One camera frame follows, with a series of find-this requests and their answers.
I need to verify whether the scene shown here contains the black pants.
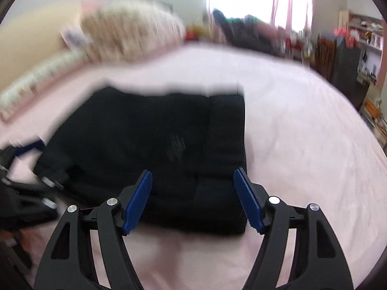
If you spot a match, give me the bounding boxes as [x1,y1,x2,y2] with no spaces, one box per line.
[33,87,247,236]

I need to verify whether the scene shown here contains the long floral pillow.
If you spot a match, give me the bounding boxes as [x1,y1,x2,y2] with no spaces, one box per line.
[1,49,88,123]

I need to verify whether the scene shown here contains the pink bed blanket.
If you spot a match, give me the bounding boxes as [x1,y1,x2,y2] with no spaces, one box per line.
[1,43,386,289]

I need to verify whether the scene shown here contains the cream headboard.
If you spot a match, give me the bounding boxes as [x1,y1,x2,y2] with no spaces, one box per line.
[1,1,82,90]

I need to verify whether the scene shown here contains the purple patterned pillow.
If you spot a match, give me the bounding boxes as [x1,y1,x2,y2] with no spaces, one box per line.
[60,26,90,50]

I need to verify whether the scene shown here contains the rolled floral quilt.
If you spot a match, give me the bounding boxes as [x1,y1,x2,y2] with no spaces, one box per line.
[80,0,186,63]

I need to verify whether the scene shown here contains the wooden chair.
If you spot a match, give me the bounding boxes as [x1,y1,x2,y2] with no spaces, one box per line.
[315,37,336,82]

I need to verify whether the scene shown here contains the pink bookshelf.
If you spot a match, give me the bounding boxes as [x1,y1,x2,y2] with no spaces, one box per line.
[338,9,386,90]

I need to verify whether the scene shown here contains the pink curtain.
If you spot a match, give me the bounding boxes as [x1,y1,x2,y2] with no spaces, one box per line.
[270,0,313,33]

